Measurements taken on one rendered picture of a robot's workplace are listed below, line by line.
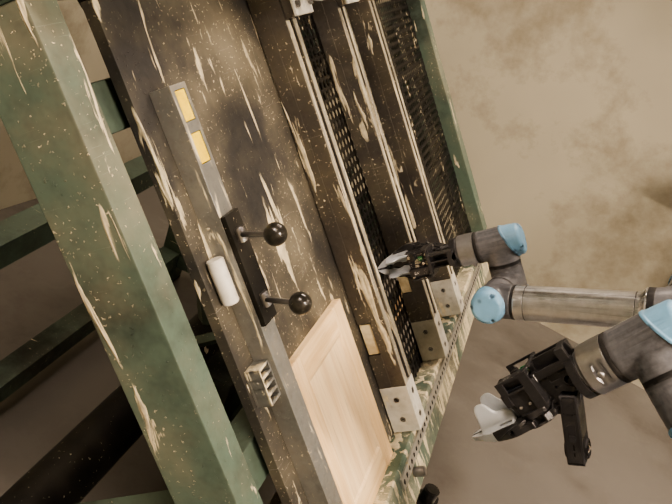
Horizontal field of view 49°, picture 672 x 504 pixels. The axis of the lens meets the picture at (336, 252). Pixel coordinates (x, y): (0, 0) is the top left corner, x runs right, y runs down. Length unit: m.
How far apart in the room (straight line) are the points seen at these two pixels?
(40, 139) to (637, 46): 3.64
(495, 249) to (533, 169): 2.78
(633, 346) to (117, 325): 0.69
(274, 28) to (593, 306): 0.86
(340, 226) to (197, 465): 0.72
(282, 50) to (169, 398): 0.82
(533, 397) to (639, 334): 0.17
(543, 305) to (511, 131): 2.94
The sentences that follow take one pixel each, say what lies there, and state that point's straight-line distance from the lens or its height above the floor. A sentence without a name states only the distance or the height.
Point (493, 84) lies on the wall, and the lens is 4.44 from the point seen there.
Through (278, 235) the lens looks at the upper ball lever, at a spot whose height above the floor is 1.51.
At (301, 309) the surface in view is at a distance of 1.16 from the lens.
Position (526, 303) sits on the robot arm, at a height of 1.37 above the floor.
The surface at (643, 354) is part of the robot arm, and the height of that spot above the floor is 1.62.
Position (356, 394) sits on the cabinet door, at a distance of 1.65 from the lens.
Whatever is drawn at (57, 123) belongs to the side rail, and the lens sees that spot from 1.00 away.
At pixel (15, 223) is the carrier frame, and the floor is 0.79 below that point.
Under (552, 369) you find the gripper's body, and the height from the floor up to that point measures 1.53.
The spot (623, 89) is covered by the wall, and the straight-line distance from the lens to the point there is 4.33.
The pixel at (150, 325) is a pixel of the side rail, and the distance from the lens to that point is 1.03.
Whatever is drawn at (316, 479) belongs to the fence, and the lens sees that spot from 1.40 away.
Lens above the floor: 2.03
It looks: 27 degrees down
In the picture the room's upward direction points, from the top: 21 degrees clockwise
